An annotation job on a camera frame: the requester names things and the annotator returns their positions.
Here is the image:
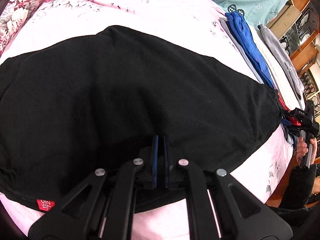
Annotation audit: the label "right hand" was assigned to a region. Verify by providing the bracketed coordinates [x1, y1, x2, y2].
[296, 137, 317, 165]

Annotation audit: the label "cream quilted garment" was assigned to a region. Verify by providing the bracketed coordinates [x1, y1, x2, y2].
[249, 25, 305, 110]

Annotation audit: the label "light grey folded garment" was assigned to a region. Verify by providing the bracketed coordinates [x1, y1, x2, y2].
[219, 18, 264, 83]

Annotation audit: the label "black sleeved right forearm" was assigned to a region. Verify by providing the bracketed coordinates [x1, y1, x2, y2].
[278, 164, 317, 210]

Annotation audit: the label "blue and red garment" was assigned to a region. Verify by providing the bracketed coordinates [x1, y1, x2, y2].
[222, 11, 278, 89]

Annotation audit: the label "black pants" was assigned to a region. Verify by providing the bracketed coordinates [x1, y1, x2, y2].
[1, 25, 281, 210]

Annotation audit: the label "red floral quilt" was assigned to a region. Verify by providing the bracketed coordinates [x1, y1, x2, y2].
[1, 0, 44, 53]

